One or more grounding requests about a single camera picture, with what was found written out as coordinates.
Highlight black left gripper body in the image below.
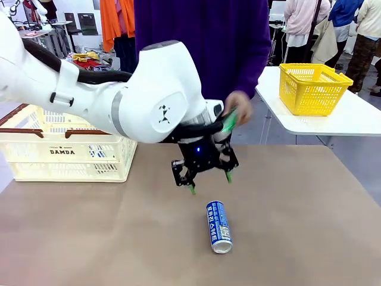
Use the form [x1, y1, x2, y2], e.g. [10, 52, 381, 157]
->
[177, 135, 223, 174]

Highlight green soda can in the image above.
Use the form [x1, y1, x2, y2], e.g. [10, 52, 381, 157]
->
[219, 107, 240, 132]

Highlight blue Pocari Sweat can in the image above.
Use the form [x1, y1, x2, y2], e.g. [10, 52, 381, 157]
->
[88, 144, 116, 160]
[205, 200, 234, 255]

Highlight person left forearm purple sleeve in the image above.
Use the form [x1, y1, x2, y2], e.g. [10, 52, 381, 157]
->
[238, 41, 273, 101]

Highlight yellow plastic basket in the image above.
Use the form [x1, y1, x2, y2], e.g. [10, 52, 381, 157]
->
[279, 63, 355, 117]

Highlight person left hand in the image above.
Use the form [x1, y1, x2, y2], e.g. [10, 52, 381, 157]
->
[223, 90, 254, 129]

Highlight white side table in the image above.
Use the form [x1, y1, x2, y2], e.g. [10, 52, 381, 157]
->
[255, 66, 381, 147]

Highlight person torso purple sweater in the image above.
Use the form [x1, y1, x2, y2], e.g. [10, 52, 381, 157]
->
[133, 0, 273, 101]

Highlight colourful clothes pile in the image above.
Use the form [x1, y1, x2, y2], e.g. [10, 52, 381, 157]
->
[66, 51, 121, 73]

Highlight beige hanging coat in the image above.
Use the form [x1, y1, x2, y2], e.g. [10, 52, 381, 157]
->
[311, 17, 339, 66]

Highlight bystander in pink jacket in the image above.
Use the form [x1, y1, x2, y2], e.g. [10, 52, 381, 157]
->
[283, 0, 331, 65]

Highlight orange hanging garment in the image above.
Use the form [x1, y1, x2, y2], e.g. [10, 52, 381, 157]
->
[99, 0, 136, 54]

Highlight black chair back panel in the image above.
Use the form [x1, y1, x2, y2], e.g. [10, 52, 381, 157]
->
[77, 13, 99, 37]

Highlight bystander in blue jacket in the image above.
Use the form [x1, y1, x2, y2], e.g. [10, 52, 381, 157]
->
[328, 0, 364, 70]

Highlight grey work table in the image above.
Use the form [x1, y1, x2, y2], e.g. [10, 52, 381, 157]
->
[20, 28, 75, 59]

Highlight bystander in cream jacket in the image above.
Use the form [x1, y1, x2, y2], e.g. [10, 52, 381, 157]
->
[345, 0, 381, 94]

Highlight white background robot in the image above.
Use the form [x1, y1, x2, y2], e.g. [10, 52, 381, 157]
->
[0, 0, 58, 31]

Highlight cream shopping basket brown handles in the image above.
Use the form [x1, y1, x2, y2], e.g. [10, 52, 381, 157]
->
[0, 103, 138, 183]

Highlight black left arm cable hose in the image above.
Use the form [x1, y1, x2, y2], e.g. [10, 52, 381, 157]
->
[22, 38, 227, 136]

